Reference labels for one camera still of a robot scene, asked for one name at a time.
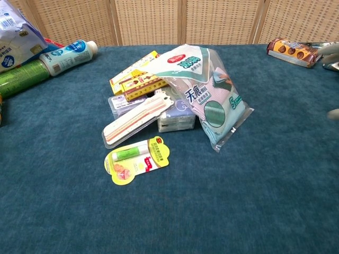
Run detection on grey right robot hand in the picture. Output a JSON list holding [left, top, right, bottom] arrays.
[[316, 41, 339, 121]]

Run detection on bagged cleaning cloths pack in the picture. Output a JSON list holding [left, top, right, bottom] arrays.
[[137, 43, 254, 153]]

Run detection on white blue plastic bag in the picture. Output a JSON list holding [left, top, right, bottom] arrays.
[[0, 0, 49, 73]]

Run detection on brown cookie package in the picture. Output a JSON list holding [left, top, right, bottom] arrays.
[[266, 38, 323, 69]]

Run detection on wicker folding screen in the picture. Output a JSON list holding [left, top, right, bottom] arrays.
[[7, 0, 339, 47]]

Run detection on small yellow red box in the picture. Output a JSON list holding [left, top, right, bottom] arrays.
[[119, 75, 170, 103]]

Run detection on large flat yellow box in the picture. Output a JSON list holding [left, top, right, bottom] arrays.
[[109, 50, 161, 96]]

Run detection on pink striped chopsticks blister pack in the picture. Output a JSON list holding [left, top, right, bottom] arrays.
[[101, 89, 174, 149]]

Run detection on clear box with purple label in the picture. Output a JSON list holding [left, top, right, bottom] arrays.
[[107, 94, 149, 120]]

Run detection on teal tablecloth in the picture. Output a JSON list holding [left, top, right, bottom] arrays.
[[0, 43, 339, 254]]

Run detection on green lip balm blister card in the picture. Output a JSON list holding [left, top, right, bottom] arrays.
[[103, 135, 171, 186]]

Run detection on white bottle with blue label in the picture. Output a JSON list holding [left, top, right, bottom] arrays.
[[39, 40, 99, 77]]

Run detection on red flat package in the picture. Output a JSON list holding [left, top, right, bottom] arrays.
[[43, 38, 65, 49]]

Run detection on green cylindrical can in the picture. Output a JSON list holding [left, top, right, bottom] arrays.
[[0, 59, 51, 100]]

